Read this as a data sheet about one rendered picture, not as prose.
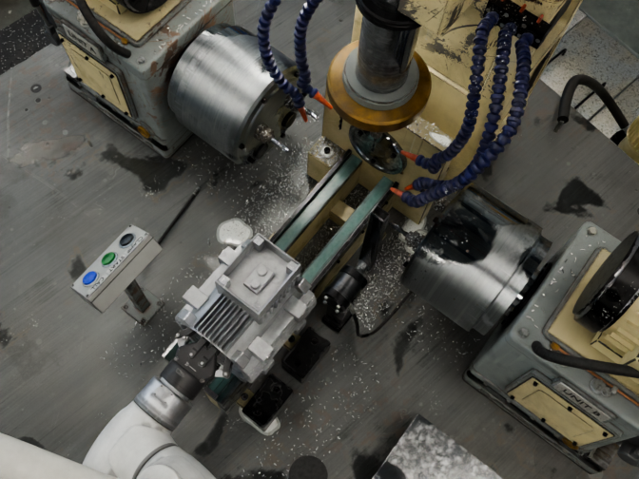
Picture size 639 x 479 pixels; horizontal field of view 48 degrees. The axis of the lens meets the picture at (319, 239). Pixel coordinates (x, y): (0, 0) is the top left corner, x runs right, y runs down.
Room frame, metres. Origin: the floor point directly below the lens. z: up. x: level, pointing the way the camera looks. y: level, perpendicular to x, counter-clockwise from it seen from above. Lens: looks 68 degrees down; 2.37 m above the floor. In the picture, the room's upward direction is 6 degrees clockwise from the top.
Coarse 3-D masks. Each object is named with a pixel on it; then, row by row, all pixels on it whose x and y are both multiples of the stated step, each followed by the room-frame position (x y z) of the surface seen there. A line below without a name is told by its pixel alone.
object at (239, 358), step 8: (248, 240) 0.50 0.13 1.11; (304, 280) 0.43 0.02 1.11; (296, 288) 0.41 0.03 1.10; (304, 288) 0.41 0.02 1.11; (184, 312) 0.34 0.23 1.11; (184, 320) 0.33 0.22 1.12; (192, 320) 0.33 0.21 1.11; (240, 352) 0.28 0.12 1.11; (232, 360) 0.26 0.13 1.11; (240, 360) 0.27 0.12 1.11; (248, 360) 0.27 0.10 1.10
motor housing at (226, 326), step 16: (208, 288) 0.40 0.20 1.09; (208, 304) 0.36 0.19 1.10; (224, 304) 0.36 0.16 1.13; (176, 320) 0.34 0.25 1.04; (208, 320) 0.33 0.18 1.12; (224, 320) 0.33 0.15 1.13; (240, 320) 0.34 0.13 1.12; (272, 320) 0.35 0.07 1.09; (288, 320) 0.35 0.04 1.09; (192, 336) 0.33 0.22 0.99; (208, 336) 0.30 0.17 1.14; (224, 336) 0.30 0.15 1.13; (240, 336) 0.31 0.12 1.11; (256, 336) 0.32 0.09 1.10; (272, 336) 0.32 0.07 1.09; (288, 336) 0.34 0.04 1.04; (224, 352) 0.28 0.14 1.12; (240, 368) 0.26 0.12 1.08; (256, 368) 0.26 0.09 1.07
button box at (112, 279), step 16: (144, 240) 0.48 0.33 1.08; (128, 256) 0.45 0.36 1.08; (144, 256) 0.46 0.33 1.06; (96, 272) 0.41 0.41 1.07; (112, 272) 0.41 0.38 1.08; (128, 272) 0.42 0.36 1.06; (80, 288) 0.38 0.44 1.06; (96, 288) 0.38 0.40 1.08; (112, 288) 0.39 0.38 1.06; (96, 304) 0.35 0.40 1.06
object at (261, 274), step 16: (256, 240) 0.47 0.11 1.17; (240, 256) 0.44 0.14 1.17; (256, 256) 0.45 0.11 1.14; (272, 256) 0.46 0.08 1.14; (288, 256) 0.45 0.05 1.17; (224, 272) 0.41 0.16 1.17; (240, 272) 0.42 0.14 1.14; (256, 272) 0.42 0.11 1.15; (272, 272) 0.42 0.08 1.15; (288, 272) 0.43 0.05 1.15; (224, 288) 0.38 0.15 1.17; (240, 288) 0.39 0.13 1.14; (256, 288) 0.39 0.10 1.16; (272, 288) 0.40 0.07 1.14; (288, 288) 0.40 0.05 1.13; (240, 304) 0.36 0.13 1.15; (272, 304) 0.37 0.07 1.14; (256, 320) 0.34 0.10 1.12
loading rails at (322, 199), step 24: (336, 168) 0.76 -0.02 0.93; (360, 168) 0.80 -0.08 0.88; (312, 192) 0.70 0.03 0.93; (336, 192) 0.71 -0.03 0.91; (384, 192) 0.72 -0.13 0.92; (312, 216) 0.64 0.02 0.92; (336, 216) 0.68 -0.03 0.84; (360, 216) 0.66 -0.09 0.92; (288, 240) 0.58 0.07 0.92; (336, 240) 0.59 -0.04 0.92; (360, 240) 0.63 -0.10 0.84; (312, 264) 0.53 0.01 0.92; (336, 264) 0.54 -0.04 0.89; (312, 288) 0.47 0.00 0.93; (168, 360) 0.29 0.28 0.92; (216, 384) 0.25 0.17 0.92; (240, 384) 0.26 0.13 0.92
